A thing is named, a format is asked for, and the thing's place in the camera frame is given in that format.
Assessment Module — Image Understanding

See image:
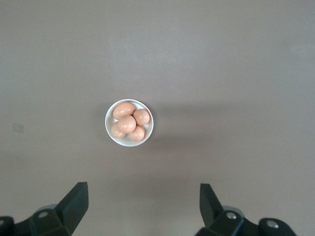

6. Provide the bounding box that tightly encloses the large elongated brown egg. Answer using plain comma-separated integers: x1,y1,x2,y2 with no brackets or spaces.
113,102,136,119

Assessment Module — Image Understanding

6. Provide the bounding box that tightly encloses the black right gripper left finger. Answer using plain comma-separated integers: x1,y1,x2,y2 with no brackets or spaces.
29,181,89,236

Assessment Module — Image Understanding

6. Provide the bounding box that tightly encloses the white round bowl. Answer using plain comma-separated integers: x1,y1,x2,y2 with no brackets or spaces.
105,99,155,148

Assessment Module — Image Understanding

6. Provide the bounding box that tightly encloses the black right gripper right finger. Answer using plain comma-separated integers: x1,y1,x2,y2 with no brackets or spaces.
195,183,246,236

